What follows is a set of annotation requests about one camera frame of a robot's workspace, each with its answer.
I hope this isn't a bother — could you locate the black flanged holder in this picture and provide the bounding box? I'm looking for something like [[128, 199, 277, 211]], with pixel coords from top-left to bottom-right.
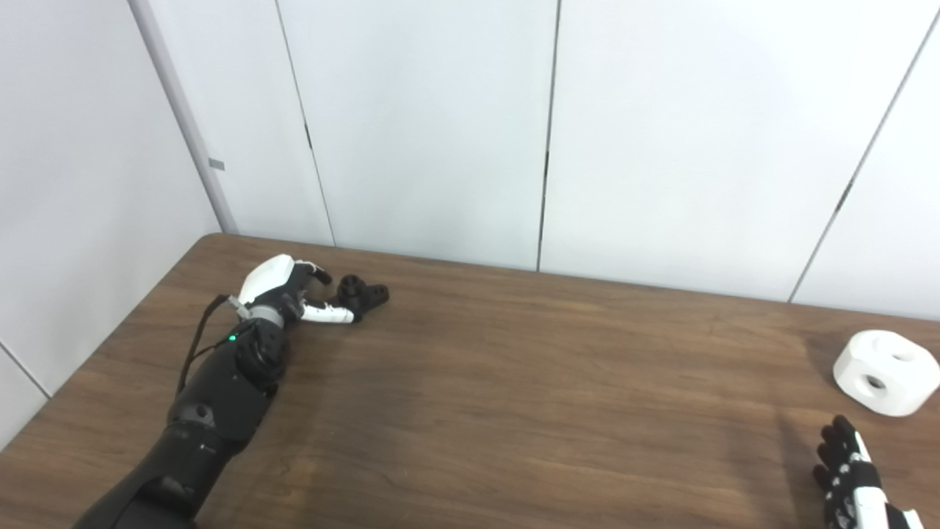
[[327, 275, 390, 319]]

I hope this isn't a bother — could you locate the grey wall post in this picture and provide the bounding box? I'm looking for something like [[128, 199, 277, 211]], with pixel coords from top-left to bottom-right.
[[129, 0, 239, 236]]

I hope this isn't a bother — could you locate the black and white left hand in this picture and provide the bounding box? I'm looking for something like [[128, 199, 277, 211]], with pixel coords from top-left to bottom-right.
[[236, 254, 362, 325]]

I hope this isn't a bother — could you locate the white block with holes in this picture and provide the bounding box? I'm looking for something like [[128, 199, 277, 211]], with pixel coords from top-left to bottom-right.
[[833, 330, 940, 417]]

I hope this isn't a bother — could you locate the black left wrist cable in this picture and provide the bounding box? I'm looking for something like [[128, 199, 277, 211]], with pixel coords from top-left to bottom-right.
[[176, 294, 243, 394]]

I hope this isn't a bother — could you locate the black and white right hand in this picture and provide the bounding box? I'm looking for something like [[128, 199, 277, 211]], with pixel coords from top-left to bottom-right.
[[812, 415, 926, 529]]

